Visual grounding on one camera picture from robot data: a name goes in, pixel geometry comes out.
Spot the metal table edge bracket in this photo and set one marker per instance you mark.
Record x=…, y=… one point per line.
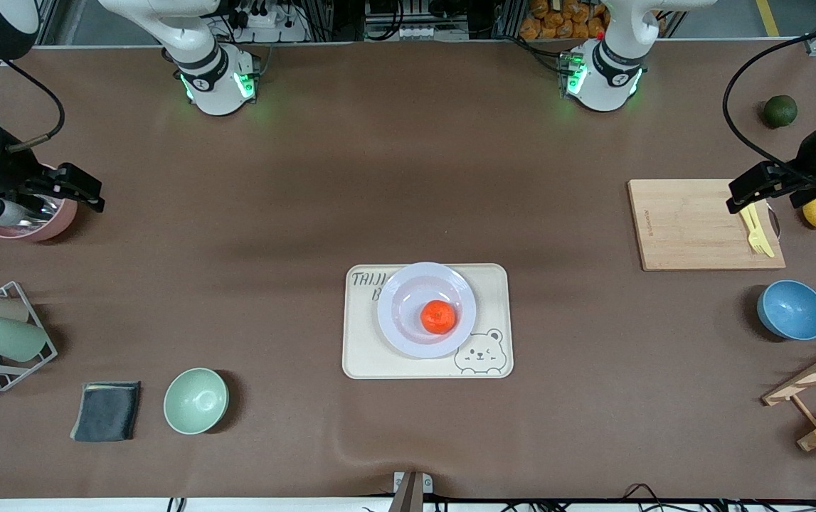
x=412, y=487

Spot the beige bear print tray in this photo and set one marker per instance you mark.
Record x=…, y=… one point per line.
x=361, y=355

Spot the wooden cutting board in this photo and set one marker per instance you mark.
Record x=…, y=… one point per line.
x=671, y=227

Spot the mint green bowl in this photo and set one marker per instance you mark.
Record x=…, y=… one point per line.
x=195, y=401

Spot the pale lavender round plate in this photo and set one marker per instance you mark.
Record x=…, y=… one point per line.
x=400, y=320

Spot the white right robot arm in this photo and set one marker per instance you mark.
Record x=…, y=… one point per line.
x=215, y=92

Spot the dark green round fruit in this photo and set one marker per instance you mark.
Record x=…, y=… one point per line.
x=781, y=111

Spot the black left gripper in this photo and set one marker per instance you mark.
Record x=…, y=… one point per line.
x=808, y=161

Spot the long white socket strip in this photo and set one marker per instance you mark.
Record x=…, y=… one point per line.
x=415, y=33

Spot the mint green cup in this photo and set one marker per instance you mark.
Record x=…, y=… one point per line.
x=9, y=338

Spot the orange mandarin fruit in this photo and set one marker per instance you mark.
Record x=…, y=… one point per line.
x=438, y=317

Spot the bag of orange fruit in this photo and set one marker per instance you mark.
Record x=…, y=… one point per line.
x=560, y=20

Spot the pink bowl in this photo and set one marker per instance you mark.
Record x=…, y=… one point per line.
x=62, y=222

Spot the blue bowl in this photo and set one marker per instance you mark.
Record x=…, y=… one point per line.
x=792, y=310

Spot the white power strip with plugs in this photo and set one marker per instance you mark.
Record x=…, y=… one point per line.
x=272, y=21

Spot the wooden dish rack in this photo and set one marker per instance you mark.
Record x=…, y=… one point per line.
x=806, y=380

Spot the yellow plastic fork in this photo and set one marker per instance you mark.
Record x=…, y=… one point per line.
x=750, y=227

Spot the dark grey folded cloth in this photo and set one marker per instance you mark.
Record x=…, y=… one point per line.
x=106, y=411

